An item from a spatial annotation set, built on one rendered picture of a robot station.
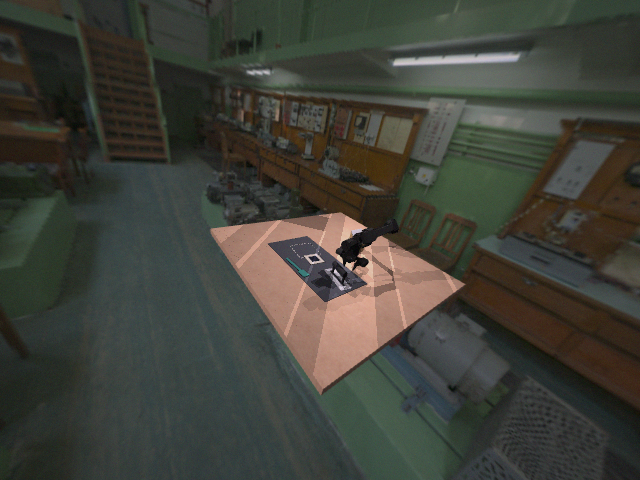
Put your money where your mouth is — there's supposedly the white tile with dark top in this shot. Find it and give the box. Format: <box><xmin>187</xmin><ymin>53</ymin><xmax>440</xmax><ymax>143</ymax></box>
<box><xmin>304</xmin><ymin>254</ymin><xmax>324</xmax><ymax>265</ymax></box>

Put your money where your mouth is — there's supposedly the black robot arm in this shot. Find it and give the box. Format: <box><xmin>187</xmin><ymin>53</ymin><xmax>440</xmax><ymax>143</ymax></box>
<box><xmin>341</xmin><ymin>219</ymin><xmax>399</xmax><ymax>263</ymax></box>

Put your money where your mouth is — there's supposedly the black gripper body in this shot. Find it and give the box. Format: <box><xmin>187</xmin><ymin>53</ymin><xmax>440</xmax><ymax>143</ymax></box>
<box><xmin>336</xmin><ymin>247</ymin><xmax>369</xmax><ymax>267</ymax></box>

